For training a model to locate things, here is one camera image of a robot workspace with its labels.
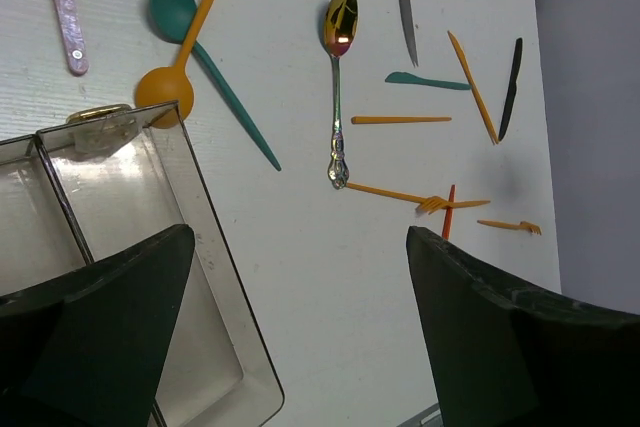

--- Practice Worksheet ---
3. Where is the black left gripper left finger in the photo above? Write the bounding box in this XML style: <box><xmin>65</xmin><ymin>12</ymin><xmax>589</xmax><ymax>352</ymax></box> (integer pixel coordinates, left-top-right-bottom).
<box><xmin>1</xmin><ymin>224</ymin><xmax>195</xmax><ymax>426</ymax></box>

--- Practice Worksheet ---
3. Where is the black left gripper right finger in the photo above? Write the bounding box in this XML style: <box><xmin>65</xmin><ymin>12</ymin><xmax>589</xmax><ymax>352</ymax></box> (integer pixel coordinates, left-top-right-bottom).
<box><xmin>406</xmin><ymin>226</ymin><xmax>639</xmax><ymax>426</ymax></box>

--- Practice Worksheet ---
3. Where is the small orange plastic fork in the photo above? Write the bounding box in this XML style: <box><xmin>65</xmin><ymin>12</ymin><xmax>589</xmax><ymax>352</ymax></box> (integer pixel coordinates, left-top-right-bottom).
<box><xmin>477</xmin><ymin>219</ymin><xmax>542</xmax><ymax>235</ymax></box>

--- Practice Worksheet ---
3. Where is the dark orange plastic fork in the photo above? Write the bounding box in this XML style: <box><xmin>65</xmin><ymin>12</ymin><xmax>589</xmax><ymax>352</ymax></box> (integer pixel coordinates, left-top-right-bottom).
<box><xmin>442</xmin><ymin>184</ymin><xmax>456</xmax><ymax>240</ymax></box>

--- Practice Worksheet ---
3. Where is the orange plastic spoon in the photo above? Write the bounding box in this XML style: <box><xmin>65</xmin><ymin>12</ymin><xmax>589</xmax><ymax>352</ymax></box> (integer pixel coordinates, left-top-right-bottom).
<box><xmin>134</xmin><ymin>0</ymin><xmax>214</xmax><ymax>129</ymax></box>

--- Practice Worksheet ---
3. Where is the teal plastic spoon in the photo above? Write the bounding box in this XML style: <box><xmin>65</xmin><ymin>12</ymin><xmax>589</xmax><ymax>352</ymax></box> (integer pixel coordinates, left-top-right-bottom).
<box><xmin>148</xmin><ymin>0</ymin><xmax>282</xmax><ymax>171</ymax></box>

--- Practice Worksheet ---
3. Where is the iridescent metal spoon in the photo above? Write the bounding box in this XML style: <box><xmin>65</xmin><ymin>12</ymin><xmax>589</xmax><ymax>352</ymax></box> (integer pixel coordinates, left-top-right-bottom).
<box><xmin>323</xmin><ymin>0</ymin><xmax>358</xmax><ymax>190</ymax></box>

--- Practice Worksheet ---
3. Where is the orange chopstick lower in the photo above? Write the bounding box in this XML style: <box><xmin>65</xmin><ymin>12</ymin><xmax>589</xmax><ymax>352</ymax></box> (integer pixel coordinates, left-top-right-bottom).
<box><xmin>346</xmin><ymin>182</ymin><xmax>426</xmax><ymax>204</ymax></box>

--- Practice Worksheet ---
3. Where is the orange chopstick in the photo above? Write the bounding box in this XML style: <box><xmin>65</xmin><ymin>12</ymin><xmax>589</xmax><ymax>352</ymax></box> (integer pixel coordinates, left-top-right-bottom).
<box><xmin>346</xmin><ymin>182</ymin><xmax>426</xmax><ymax>204</ymax></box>
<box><xmin>351</xmin><ymin>116</ymin><xmax>452</xmax><ymax>125</ymax></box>

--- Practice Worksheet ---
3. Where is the orange chopstick upper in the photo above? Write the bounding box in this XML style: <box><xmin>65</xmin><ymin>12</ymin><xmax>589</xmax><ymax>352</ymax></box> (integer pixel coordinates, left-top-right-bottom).
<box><xmin>351</xmin><ymin>116</ymin><xmax>452</xmax><ymax>125</ymax></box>

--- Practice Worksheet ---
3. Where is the teal plastic knife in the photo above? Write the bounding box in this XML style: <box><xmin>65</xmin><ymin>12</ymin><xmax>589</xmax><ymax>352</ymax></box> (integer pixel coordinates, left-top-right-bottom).
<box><xmin>385</xmin><ymin>71</ymin><xmax>471</xmax><ymax>91</ymax></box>

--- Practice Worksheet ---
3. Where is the orange plastic knife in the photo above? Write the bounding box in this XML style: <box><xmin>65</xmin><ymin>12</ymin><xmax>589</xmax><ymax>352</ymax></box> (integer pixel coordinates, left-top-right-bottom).
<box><xmin>447</xmin><ymin>30</ymin><xmax>498</xmax><ymax>145</ymax></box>

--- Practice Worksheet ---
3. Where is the black plastic knife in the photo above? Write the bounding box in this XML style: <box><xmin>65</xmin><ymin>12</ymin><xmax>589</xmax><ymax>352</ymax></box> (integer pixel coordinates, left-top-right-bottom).
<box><xmin>498</xmin><ymin>38</ymin><xmax>523</xmax><ymax>141</ymax></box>

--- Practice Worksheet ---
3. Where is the pink speckled handle utensil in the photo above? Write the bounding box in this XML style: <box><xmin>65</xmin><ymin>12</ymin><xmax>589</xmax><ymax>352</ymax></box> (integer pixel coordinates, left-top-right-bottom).
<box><xmin>53</xmin><ymin>0</ymin><xmax>89</xmax><ymax>76</ymax></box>

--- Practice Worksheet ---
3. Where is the pink handled metal knife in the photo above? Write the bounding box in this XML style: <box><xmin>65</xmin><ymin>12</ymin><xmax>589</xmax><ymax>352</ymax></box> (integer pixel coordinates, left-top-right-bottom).
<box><xmin>399</xmin><ymin>0</ymin><xmax>419</xmax><ymax>67</ymax></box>

